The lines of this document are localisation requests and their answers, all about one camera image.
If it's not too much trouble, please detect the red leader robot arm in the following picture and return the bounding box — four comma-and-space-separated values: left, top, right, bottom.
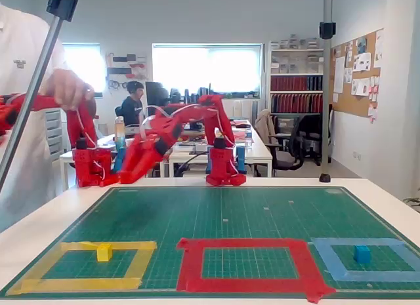
0, 93, 121, 188

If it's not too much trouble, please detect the yellow toy brick cube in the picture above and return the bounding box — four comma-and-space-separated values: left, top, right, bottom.
96, 243, 113, 262

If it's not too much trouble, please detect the red tape square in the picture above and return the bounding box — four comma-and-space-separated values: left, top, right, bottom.
175, 237, 337, 304

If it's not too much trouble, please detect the yellow tape square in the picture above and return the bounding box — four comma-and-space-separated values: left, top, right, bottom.
5, 240, 158, 296

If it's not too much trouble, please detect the blue tape square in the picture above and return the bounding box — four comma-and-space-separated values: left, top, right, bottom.
307, 237, 420, 283

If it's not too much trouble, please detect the blue toy brick cube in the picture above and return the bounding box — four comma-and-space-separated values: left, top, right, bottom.
354, 245, 371, 264

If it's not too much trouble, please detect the operator left hand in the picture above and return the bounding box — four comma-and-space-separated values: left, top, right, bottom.
42, 68, 96, 112

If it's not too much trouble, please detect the orange and blue bottle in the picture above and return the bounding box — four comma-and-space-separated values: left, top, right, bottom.
114, 116, 127, 150

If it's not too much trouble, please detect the seated person dark shirt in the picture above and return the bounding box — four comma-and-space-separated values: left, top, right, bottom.
120, 81, 147, 126

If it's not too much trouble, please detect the large black computer monitor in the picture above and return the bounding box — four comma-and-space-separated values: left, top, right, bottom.
145, 81, 171, 117

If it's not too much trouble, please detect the white drawer unit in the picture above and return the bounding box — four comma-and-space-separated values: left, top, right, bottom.
44, 108, 63, 162

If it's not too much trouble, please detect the wide bright window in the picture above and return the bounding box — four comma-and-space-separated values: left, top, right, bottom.
152, 43, 264, 99

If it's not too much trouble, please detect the green cutting mat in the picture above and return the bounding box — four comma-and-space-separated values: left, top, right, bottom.
0, 186, 420, 301

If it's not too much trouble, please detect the small bright window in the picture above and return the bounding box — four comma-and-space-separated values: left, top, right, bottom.
62, 43, 102, 98

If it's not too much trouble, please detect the beige jacket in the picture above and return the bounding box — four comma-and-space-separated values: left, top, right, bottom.
255, 108, 280, 146

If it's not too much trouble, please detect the long white desk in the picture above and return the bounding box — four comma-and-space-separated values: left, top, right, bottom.
168, 118, 274, 178

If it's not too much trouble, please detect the slanted metal pole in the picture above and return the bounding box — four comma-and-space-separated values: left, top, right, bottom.
0, 0, 75, 192

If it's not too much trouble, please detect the white bookshelf with binders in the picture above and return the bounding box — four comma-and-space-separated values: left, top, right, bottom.
268, 39, 326, 117

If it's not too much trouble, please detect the black office chair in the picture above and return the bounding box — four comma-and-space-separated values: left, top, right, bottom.
271, 113, 324, 178

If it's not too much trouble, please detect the black clamp on slanted pole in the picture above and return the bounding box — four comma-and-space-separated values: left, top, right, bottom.
45, 0, 79, 23

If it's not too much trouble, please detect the operator torso white shirt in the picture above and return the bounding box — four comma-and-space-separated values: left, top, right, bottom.
0, 3, 78, 234

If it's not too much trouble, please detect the upright metal pole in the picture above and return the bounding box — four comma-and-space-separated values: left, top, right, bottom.
322, 0, 333, 165

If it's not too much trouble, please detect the cork pin board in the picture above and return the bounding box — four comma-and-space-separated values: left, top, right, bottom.
329, 28, 385, 119

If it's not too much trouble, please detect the black clamp on upright pole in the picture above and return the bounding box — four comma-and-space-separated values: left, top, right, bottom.
319, 21, 337, 40

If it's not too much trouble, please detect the green plant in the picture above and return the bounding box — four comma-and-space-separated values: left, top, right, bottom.
402, 195, 420, 214

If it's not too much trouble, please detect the looped wrist servo cable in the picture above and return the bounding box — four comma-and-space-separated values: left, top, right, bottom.
139, 104, 201, 139

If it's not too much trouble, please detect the wall tool rack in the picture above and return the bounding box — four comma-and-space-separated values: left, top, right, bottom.
105, 52, 148, 91

